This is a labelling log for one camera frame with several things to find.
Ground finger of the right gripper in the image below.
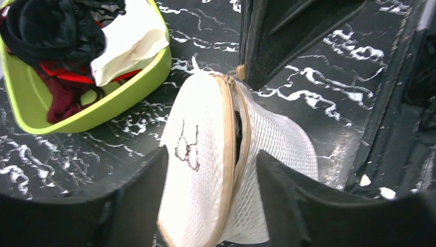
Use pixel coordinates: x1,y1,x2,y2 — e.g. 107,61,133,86
238,0,366,90
344,1,435,199

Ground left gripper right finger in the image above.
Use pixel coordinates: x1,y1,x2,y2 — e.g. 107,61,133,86
257,151,435,246

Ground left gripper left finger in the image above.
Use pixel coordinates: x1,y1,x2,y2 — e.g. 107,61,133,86
1,146,168,246

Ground beige mesh cylindrical laundry bag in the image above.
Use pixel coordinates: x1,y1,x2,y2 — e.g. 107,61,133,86
157,63,318,246

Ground black lace bra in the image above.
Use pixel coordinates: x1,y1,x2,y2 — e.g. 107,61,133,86
1,1,126,71

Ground white folded garment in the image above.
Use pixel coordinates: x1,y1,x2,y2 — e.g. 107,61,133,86
90,0,169,87

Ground dark red garment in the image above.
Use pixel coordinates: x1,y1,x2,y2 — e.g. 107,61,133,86
34,68,105,124

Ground green plastic basket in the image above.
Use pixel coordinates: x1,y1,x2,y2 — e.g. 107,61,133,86
1,43,172,135

